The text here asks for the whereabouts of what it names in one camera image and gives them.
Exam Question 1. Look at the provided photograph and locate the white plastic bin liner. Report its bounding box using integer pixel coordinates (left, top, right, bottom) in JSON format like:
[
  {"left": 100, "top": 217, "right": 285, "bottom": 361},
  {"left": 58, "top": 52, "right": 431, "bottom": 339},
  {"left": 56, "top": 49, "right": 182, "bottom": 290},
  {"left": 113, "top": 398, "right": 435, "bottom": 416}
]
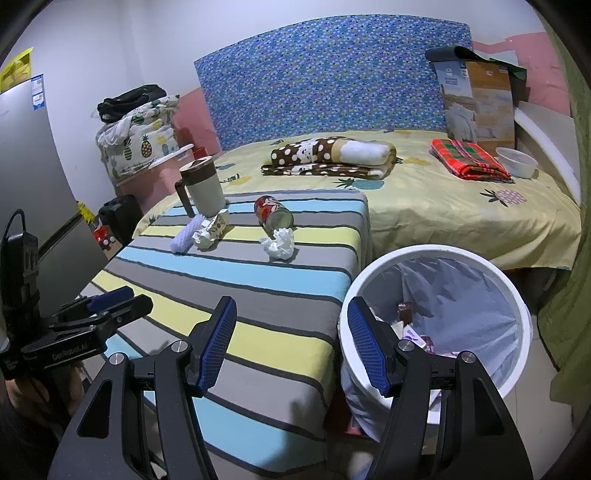
[{"left": 344, "top": 256, "right": 518, "bottom": 425}]

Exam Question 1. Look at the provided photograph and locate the red white toy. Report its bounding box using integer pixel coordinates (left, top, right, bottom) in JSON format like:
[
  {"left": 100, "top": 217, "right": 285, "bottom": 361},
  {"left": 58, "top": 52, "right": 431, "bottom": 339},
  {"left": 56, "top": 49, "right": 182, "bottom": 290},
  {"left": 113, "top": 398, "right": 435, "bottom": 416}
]
[{"left": 92, "top": 222, "right": 114, "bottom": 250}]

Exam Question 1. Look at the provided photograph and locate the green curtain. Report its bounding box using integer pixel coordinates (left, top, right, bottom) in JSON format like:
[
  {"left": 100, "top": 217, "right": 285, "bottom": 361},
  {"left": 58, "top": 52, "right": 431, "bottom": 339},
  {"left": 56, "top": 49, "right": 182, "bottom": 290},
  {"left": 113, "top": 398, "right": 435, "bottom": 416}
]
[{"left": 538, "top": 28, "right": 591, "bottom": 416}]

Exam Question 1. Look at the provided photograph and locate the beige mug brown lid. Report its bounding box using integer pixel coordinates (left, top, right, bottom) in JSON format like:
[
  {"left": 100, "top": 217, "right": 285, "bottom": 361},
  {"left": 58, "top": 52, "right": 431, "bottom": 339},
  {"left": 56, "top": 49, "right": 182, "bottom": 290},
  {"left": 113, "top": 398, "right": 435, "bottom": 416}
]
[{"left": 174, "top": 156, "right": 227, "bottom": 219}]

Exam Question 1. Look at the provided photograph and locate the quilt packaging box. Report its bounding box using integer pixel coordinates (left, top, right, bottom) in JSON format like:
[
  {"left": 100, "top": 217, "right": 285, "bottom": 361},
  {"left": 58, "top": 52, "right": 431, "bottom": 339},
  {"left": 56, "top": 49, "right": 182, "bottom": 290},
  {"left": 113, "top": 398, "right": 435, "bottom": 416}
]
[{"left": 433, "top": 60, "right": 517, "bottom": 151}]

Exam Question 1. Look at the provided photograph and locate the black cable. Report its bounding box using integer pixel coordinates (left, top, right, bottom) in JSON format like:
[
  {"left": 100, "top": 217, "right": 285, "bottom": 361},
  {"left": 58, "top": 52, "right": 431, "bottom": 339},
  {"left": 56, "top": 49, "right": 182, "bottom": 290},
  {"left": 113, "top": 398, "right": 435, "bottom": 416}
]
[{"left": 0, "top": 210, "right": 27, "bottom": 241}]

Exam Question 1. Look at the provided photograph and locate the blue white sticker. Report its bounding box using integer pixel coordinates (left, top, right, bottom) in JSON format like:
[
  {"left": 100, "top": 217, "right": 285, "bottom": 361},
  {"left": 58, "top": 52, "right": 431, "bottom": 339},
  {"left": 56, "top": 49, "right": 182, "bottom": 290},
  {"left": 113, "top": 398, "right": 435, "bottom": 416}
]
[{"left": 30, "top": 74, "right": 47, "bottom": 112}]

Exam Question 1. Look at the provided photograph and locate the pineapple print bedding bundle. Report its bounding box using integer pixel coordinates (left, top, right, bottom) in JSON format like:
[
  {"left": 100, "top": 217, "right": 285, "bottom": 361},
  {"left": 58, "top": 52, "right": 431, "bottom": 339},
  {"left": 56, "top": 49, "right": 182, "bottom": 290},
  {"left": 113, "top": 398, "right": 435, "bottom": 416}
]
[{"left": 95, "top": 95, "right": 182, "bottom": 185}]

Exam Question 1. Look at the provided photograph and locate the crumpled printed paper cup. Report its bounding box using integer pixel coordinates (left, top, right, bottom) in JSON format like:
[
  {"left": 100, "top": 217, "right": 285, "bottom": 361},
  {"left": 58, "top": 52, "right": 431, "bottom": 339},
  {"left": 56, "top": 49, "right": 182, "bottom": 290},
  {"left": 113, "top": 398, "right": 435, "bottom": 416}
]
[{"left": 193, "top": 209, "right": 230, "bottom": 250}]

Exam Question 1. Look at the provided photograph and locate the folded brown polka dot cloth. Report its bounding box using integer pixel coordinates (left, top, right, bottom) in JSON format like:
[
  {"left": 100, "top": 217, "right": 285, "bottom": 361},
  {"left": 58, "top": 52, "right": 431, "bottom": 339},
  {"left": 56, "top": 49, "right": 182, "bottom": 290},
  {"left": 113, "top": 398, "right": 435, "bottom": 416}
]
[{"left": 261, "top": 159, "right": 391, "bottom": 180}]

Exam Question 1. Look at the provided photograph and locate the white bed frame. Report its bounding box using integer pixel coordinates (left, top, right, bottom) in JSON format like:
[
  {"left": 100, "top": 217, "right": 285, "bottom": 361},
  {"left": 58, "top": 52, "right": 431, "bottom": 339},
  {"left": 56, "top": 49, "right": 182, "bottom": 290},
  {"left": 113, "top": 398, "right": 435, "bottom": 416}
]
[{"left": 513, "top": 102, "right": 583, "bottom": 206}]

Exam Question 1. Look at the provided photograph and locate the striped tablecloth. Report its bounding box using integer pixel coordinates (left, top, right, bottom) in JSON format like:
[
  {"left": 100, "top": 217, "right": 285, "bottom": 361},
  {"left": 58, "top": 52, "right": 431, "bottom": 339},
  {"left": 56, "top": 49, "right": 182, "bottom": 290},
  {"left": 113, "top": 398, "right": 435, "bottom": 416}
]
[{"left": 74, "top": 187, "right": 372, "bottom": 480}]

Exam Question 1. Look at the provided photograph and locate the yellow sticker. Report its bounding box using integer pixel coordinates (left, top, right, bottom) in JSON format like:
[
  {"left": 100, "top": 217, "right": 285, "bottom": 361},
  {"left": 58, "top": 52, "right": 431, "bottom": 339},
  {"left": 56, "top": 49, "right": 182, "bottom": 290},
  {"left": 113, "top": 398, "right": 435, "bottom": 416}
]
[{"left": 0, "top": 46, "right": 34, "bottom": 90}]

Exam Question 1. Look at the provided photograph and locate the grey refrigerator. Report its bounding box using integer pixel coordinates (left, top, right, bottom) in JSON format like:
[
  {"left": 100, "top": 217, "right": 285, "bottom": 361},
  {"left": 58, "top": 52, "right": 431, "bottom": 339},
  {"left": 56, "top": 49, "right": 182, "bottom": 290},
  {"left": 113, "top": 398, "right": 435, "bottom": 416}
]
[{"left": 0, "top": 85, "right": 109, "bottom": 296}]

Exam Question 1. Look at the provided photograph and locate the white foam fruit net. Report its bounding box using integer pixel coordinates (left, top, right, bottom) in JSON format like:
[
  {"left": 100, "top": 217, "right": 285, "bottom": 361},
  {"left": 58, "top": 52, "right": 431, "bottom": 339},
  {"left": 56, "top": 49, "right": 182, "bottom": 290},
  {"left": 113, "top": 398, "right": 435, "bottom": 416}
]
[{"left": 171, "top": 213, "right": 208, "bottom": 254}]

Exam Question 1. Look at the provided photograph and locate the purple milk carton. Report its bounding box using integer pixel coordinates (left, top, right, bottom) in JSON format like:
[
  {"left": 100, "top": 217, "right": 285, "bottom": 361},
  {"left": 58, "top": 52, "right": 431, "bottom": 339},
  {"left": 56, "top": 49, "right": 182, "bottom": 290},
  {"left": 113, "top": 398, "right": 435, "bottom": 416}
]
[{"left": 402, "top": 323, "right": 437, "bottom": 354}]

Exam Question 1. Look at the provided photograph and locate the white bowl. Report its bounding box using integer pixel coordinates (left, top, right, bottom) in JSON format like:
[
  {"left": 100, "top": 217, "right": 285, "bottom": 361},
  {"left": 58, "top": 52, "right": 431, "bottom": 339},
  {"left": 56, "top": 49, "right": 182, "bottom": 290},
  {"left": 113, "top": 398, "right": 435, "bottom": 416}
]
[{"left": 495, "top": 147, "right": 539, "bottom": 179}]

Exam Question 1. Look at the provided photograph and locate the yellow pineapple bed sheet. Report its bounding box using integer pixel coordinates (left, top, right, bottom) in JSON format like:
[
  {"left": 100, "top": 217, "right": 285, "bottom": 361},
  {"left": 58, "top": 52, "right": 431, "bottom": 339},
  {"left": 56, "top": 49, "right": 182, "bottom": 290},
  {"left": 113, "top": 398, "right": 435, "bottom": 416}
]
[{"left": 134, "top": 128, "right": 583, "bottom": 273}]

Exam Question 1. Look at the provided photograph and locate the rolled brown polka dot blanket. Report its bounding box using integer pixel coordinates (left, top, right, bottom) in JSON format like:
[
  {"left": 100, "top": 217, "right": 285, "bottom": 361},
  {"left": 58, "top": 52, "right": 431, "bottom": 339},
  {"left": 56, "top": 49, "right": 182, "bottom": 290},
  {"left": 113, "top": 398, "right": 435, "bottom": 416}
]
[{"left": 270, "top": 136, "right": 398, "bottom": 169}]

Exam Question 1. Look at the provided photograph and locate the crumpled white tissue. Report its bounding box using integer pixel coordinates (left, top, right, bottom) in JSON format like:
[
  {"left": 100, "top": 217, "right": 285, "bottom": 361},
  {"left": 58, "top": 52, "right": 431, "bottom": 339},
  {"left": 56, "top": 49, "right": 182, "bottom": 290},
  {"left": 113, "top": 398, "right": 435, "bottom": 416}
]
[{"left": 259, "top": 227, "right": 296, "bottom": 261}]

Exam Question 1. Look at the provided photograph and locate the white trash bin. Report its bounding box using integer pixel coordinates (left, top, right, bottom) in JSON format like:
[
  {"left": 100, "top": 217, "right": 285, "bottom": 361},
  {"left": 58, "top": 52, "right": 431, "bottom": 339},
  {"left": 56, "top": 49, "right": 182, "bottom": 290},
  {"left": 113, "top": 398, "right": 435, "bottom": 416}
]
[{"left": 338, "top": 244, "right": 533, "bottom": 428}]

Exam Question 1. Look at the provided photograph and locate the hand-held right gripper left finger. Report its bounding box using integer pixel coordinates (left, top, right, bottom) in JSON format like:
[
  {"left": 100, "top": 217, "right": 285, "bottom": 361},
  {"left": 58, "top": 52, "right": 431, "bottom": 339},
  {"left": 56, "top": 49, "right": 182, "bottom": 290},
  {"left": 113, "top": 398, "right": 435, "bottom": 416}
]
[{"left": 48, "top": 295, "right": 238, "bottom": 480}]

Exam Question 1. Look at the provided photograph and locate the blue floral headboard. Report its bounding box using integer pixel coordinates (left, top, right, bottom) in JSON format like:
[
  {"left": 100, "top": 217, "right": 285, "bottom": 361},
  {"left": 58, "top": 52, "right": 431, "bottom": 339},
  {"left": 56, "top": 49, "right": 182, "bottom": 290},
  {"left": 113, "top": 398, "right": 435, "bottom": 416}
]
[{"left": 193, "top": 14, "right": 474, "bottom": 153}]

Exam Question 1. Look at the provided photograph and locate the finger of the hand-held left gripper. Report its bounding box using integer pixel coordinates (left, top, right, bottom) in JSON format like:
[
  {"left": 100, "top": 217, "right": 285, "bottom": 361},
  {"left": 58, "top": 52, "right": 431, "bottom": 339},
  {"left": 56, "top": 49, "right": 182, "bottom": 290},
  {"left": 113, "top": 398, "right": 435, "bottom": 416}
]
[
  {"left": 47, "top": 294, "right": 154, "bottom": 341},
  {"left": 59, "top": 285, "right": 136, "bottom": 320}
]

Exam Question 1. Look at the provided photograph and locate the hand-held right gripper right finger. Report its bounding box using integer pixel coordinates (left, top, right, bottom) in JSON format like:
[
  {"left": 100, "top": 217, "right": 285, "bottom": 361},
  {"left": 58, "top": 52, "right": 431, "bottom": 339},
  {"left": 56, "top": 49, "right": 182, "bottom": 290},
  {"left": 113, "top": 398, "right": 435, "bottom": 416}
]
[{"left": 347, "top": 295, "right": 536, "bottom": 480}]

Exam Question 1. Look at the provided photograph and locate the red plaid cloth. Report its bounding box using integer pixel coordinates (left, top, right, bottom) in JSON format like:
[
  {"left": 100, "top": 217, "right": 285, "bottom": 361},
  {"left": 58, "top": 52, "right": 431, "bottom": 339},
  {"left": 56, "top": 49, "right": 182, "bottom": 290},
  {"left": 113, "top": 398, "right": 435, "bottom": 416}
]
[{"left": 431, "top": 138, "right": 512, "bottom": 183}]

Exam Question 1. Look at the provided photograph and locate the black case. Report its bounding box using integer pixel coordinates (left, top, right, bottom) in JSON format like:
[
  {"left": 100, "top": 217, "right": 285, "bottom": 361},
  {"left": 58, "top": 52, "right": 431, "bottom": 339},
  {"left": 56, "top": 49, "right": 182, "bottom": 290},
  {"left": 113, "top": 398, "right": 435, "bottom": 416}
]
[{"left": 98, "top": 195, "right": 144, "bottom": 245}]

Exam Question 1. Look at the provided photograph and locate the red drink can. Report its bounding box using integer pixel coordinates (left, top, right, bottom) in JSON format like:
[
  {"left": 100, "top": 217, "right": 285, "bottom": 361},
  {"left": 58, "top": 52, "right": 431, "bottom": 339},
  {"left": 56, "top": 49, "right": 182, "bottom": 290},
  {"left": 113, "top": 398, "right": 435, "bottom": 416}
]
[{"left": 255, "top": 195, "right": 294, "bottom": 230}]

